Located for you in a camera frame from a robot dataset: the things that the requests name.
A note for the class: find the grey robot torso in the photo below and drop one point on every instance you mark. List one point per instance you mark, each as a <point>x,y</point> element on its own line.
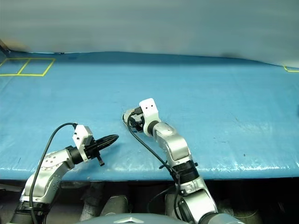
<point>130,220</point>

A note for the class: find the blue table cloth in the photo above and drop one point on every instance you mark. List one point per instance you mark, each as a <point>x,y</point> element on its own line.
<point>210,105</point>

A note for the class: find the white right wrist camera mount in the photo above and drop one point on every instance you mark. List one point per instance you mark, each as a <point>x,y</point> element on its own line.
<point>149,109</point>

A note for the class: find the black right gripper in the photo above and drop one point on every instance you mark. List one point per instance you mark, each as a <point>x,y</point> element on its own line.
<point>137,122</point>

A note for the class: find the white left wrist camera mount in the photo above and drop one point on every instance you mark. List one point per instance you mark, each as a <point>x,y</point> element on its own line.
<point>80,136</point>

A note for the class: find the yellow tape double square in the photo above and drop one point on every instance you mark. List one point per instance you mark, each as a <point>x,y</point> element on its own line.
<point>24,66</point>

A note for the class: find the dark mottled table post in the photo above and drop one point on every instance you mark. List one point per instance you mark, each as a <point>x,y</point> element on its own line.
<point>91,198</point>

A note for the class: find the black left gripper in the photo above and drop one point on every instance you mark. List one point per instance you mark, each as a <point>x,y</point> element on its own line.
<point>91,149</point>

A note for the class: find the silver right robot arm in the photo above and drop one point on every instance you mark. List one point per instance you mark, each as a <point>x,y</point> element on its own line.
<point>175,144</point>

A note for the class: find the yellow tape corner mark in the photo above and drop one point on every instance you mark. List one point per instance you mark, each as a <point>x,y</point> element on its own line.
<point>289,70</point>

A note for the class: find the slanted metal bar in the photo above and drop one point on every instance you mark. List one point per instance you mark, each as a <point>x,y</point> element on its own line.
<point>3,46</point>

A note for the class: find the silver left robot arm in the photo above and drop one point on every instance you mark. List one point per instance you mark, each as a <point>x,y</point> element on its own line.
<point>51,163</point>

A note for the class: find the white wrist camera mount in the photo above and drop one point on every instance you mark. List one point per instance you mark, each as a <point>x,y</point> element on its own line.
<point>80,136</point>
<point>149,109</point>

